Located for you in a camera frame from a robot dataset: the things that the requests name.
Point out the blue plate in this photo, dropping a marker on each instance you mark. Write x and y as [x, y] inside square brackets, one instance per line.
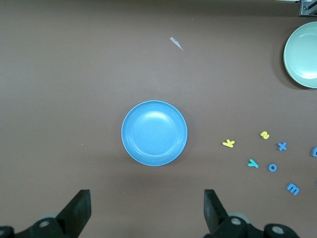
[154, 138]

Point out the blue foam letter m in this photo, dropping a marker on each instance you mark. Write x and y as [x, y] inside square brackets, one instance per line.
[293, 189]

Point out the blue foam letter x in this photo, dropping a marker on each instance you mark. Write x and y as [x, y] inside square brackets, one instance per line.
[282, 146]

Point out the aluminium profile bracket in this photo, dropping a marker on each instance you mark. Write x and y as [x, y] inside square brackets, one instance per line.
[308, 8]

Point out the yellow foam letter s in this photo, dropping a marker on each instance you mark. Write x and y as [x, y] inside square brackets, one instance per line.
[265, 135]

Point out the blue foam letter o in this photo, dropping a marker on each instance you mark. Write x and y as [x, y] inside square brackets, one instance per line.
[269, 167]

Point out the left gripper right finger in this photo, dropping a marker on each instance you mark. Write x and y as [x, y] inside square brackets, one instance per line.
[213, 210]

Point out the blue foam letter g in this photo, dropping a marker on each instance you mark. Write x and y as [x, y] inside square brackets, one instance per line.
[314, 151]

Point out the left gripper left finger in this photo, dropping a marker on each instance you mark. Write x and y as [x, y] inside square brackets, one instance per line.
[76, 210]

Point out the white tape scrap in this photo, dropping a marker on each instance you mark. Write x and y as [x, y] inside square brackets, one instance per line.
[176, 43]

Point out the yellow foam letter k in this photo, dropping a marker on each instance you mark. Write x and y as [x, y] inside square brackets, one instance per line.
[228, 143]

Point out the teal foam letter y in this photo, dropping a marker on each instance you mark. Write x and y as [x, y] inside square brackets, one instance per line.
[252, 163]

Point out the pale green plate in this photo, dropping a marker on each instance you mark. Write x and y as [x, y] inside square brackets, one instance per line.
[304, 57]

